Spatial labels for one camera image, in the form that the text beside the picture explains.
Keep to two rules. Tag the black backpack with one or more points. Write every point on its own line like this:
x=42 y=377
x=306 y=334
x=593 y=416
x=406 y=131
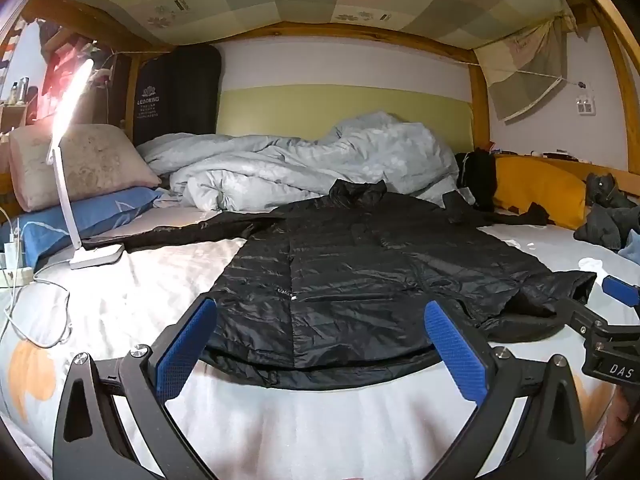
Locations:
x=480 y=175

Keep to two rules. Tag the light grey duvet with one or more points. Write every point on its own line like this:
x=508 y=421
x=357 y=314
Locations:
x=300 y=160

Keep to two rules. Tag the blue pillow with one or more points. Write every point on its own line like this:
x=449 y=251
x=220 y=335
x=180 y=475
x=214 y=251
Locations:
x=100 y=210

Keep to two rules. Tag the hanging checkered cloth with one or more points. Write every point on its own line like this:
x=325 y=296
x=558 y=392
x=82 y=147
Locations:
x=525 y=65

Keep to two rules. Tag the pink pillow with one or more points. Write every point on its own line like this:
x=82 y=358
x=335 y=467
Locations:
x=95 y=160

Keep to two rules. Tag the white charger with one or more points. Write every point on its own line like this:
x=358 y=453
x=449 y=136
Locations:
x=12 y=255

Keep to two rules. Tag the white wall socket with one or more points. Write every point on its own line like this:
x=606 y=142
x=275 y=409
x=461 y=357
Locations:
x=585 y=105

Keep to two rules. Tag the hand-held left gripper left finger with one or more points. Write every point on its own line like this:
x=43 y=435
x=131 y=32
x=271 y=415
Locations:
x=185 y=345

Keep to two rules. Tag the wooden bed frame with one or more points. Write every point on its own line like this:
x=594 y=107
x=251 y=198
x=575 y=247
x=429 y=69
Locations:
x=480 y=100

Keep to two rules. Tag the black puffer jacket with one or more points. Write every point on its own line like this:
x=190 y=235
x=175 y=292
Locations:
x=350 y=285

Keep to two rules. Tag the white power strip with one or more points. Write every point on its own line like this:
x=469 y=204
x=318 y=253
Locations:
x=15 y=277

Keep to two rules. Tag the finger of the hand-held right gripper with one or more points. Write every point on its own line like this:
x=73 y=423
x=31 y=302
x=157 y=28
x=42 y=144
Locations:
x=580 y=317
x=620 y=290

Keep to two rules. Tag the light blue garment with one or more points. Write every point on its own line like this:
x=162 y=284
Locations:
x=631 y=250

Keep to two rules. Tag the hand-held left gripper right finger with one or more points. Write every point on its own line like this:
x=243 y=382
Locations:
x=455 y=355

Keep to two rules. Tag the white desk lamp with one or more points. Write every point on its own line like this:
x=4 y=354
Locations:
x=95 y=257

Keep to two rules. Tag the cardboard box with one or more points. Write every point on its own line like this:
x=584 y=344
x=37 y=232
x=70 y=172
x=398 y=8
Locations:
x=15 y=117

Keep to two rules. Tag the black printed storage bag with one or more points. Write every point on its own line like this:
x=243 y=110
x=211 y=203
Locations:
x=175 y=95

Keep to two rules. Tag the dark grey jeans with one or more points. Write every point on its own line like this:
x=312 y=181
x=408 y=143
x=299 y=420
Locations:
x=605 y=220

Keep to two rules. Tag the yellow cushion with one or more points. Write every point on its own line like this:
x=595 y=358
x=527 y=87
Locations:
x=540 y=185

